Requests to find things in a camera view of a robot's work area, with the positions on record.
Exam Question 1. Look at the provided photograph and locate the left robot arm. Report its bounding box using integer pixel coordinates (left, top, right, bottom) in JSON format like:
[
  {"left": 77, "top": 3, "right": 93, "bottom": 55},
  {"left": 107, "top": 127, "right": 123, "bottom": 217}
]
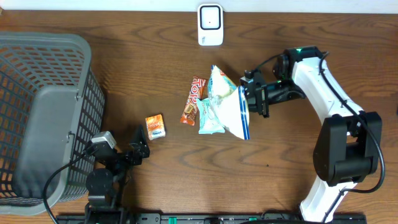
[{"left": 85, "top": 126, "right": 150, "bottom": 223}]

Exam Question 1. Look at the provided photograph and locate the grey plastic shopping basket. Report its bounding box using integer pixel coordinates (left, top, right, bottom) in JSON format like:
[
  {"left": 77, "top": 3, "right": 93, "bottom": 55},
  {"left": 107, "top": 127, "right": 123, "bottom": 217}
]
[{"left": 1, "top": 32, "right": 105, "bottom": 216}]

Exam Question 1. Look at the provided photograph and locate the mint white snack packet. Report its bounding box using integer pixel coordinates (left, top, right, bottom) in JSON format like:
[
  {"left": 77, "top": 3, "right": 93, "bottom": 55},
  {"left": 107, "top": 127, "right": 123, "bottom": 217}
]
[{"left": 197, "top": 98, "right": 225, "bottom": 134}]

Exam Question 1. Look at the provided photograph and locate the yellow red noodle packet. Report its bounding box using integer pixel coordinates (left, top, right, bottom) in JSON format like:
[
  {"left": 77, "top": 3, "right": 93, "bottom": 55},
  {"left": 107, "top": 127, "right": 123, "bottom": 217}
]
[{"left": 207, "top": 65, "right": 251, "bottom": 140}]

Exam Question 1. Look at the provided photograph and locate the black camera cable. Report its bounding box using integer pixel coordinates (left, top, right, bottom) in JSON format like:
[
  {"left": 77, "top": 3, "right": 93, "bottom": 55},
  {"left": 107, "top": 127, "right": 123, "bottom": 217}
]
[
  {"left": 42, "top": 151, "right": 94, "bottom": 224},
  {"left": 251, "top": 51, "right": 386, "bottom": 223}
]

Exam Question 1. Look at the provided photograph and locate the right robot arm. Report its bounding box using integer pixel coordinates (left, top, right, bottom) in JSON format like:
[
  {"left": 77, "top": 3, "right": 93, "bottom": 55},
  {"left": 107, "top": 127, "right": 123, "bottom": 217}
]
[{"left": 239, "top": 46, "right": 386, "bottom": 223}]

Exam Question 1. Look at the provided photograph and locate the red Top chocolate bar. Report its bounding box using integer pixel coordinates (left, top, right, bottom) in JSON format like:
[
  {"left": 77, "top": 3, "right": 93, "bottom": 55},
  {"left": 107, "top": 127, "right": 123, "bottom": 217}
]
[{"left": 180, "top": 76, "right": 208, "bottom": 126}]

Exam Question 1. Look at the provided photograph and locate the black right camera cable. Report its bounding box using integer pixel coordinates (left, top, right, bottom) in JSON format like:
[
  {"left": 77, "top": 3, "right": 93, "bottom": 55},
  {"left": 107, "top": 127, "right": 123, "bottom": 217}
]
[{"left": 251, "top": 51, "right": 386, "bottom": 223}]

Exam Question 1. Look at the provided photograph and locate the white barcode scanner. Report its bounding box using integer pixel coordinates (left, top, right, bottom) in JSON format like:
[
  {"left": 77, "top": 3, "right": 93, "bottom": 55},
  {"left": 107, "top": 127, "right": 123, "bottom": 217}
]
[{"left": 197, "top": 4, "right": 224, "bottom": 46}]

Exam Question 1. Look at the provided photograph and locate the black left camera cable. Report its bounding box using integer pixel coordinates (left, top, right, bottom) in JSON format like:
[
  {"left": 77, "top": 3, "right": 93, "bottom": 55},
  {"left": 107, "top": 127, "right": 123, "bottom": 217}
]
[{"left": 42, "top": 151, "right": 94, "bottom": 224}]

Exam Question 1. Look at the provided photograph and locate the small orange snack box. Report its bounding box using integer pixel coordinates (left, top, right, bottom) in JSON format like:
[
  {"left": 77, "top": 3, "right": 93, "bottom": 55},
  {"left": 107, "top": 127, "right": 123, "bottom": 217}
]
[{"left": 146, "top": 114, "right": 166, "bottom": 140}]

